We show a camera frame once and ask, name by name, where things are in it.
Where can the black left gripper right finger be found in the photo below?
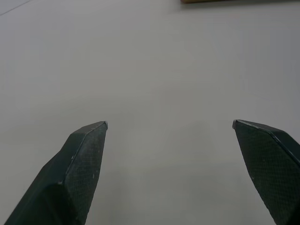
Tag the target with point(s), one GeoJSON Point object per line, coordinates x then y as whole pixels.
{"type": "Point", "coordinates": [272, 168]}

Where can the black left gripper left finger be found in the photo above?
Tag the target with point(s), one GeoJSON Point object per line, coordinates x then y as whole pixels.
{"type": "Point", "coordinates": [70, 175]}

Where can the brown wooden object edge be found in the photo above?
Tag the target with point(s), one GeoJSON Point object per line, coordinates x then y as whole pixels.
{"type": "Point", "coordinates": [234, 1]}

